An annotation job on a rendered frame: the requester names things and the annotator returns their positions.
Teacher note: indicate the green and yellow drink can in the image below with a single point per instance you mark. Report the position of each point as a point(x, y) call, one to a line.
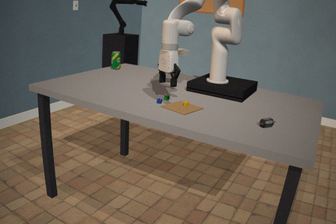
point(115, 60)

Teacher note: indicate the tan square mat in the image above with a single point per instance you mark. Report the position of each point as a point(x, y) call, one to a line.
point(180, 108)

